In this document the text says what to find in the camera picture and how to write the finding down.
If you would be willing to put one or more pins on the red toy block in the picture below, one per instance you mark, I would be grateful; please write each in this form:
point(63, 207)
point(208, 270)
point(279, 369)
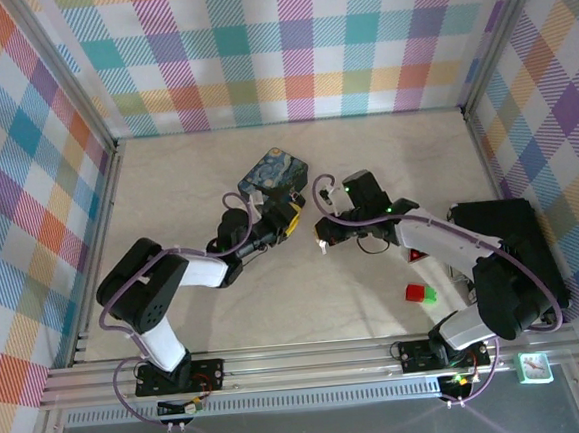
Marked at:
point(415, 292)

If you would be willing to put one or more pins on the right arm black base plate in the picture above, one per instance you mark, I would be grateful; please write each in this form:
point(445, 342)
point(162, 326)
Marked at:
point(413, 356)

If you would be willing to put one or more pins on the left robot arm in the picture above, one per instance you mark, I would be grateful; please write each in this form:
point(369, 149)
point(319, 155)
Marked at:
point(150, 297)

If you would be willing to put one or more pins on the long aluminium mounting rail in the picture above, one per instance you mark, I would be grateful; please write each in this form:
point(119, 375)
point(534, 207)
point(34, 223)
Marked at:
point(306, 365)

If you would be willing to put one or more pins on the black hard case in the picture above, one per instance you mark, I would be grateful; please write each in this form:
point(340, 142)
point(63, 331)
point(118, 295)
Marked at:
point(511, 224)

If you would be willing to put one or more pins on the green toy block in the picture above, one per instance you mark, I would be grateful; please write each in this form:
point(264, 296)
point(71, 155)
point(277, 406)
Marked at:
point(431, 295)

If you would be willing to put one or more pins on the aluminium side rail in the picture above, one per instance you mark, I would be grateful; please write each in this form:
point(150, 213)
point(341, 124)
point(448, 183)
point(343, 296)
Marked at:
point(485, 156)
point(98, 241)

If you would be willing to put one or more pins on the small green square clock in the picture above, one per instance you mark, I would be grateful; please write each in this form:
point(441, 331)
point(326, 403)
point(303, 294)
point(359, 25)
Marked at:
point(534, 368)

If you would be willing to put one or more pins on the starry night print box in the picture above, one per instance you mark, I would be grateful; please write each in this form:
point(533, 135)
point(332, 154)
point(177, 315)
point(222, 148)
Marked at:
point(273, 170)

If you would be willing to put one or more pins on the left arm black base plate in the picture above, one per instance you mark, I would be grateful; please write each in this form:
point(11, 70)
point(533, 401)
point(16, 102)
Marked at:
point(211, 373)

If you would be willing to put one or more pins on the aluminium frame post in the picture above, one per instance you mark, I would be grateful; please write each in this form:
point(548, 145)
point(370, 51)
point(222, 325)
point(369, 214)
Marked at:
point(502, 34)
point(62, 74)

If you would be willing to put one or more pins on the red triangle sign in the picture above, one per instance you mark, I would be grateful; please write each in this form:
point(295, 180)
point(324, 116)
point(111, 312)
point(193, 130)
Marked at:
point(415, 257)

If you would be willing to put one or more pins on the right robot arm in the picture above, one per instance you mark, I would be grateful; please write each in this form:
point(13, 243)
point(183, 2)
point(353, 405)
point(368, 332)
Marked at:
point(507, 299)

